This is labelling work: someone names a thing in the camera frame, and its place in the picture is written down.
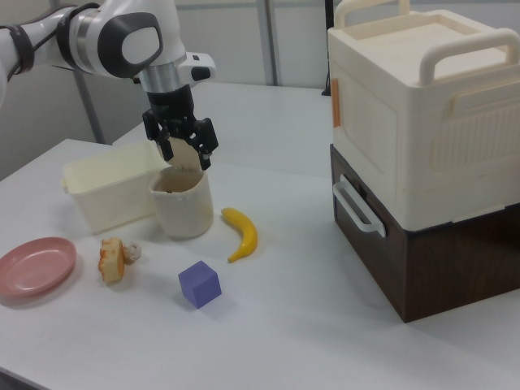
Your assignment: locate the small crumpled beige object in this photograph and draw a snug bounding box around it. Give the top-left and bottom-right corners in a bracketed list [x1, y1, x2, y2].
[123, 241, 143, 266]

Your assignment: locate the cream toy microwave oven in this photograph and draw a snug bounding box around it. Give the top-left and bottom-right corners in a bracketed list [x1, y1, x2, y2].
[327, 0, 520, 229]

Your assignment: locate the yellow toy banana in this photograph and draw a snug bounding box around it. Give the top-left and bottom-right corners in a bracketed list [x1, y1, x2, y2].
[220, 207, 259, 264]

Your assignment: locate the dark brown wooden drawer box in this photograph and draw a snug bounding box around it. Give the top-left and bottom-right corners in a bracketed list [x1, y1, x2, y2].
[329, 143, 520, 324]

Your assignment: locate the white drawer handle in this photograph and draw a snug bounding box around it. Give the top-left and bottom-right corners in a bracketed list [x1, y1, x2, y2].
[332, 174, 387, 236]

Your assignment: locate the purple foam cube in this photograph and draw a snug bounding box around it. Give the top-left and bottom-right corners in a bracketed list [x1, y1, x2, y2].
[177, 260, 223, 310]

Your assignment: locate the orange tape strip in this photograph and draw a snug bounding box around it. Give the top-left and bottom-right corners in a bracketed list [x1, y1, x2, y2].
[331, 78, 342, 128]

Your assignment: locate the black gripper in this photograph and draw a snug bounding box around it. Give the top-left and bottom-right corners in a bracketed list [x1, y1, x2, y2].
[141, 84, 219, 171]

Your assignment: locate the pink oval plate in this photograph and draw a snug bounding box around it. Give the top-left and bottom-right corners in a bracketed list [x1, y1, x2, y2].
[0, 236, 78, 297]

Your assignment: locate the cream rectangular plastic tub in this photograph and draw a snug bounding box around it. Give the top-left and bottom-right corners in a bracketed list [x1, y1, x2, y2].
[61, 141, 168, 235]

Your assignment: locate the toy cake slice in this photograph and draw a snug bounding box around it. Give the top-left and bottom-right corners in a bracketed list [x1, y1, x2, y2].
[97, 237, 126, 284]

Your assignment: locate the cream cylindrical cup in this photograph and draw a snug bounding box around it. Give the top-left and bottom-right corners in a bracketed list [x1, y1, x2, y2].
[148, 166, 215, 240]

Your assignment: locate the beige round swing lid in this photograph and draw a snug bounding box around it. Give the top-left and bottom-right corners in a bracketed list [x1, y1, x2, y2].
[156, 136, 202, 172]

